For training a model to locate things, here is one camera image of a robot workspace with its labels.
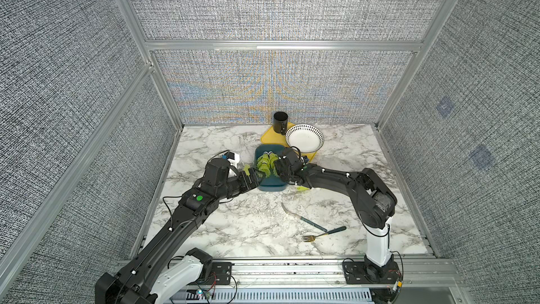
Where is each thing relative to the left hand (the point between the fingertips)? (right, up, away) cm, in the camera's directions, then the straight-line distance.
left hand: (262, 177), depth 73 cm
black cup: (+9, +23, +39) cm, 46 cm away
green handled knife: (+17, -19, +12) cm, 28 cm away
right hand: (+3, +6, +21) cm, 22 cm away
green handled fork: (+19, -25, +8) cm, 32 cm away
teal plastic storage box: (+3, -6, +19) cm, 20 cm away
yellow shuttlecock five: (+18, -8, +21) cm, 29 cm away
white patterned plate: (+23, +15, +40) cm, 48 cm away
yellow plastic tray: (+3, +15, +41) cm, 44 cm away
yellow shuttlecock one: (+1, +3, +27) cm, 27 cm away
